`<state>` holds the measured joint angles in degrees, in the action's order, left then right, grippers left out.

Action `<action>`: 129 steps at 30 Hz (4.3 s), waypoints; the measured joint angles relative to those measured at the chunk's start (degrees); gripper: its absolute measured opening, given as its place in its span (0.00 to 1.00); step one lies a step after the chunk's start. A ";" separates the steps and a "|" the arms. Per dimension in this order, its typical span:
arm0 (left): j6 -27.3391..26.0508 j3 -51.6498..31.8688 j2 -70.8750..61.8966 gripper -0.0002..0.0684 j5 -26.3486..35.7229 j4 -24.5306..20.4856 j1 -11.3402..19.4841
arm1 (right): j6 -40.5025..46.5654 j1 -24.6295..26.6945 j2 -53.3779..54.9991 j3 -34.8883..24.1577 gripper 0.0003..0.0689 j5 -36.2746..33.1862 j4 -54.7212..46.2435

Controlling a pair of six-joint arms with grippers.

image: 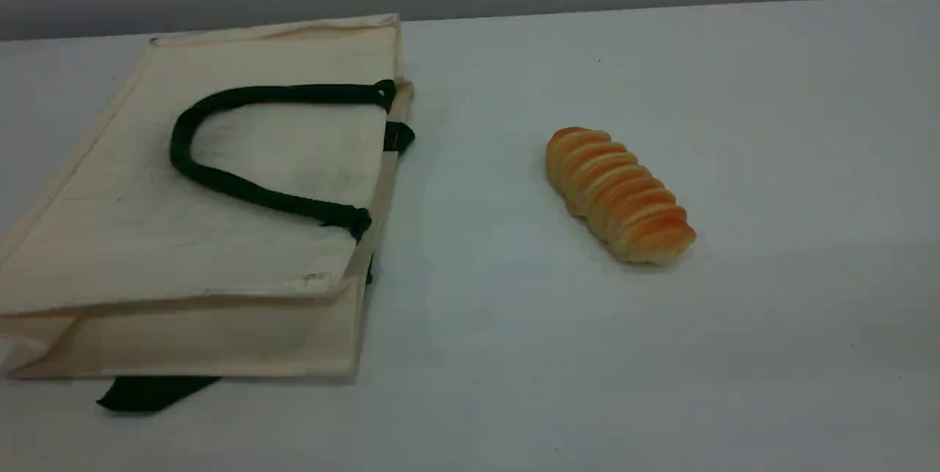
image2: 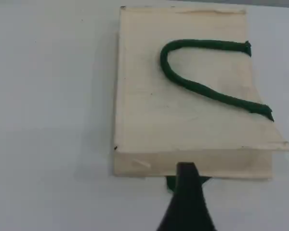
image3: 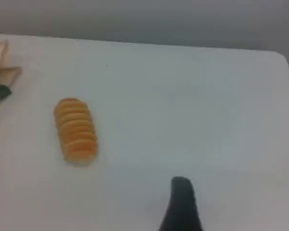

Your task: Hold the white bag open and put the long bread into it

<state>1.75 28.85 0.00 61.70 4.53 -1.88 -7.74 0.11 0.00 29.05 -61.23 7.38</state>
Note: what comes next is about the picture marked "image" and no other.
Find long ridged golden bread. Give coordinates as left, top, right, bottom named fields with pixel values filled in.
left=545, top=126, right=697, bottom=266

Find white canvas bag green handles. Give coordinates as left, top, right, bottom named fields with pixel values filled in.
left=0, top=13, right=416, bottom=414

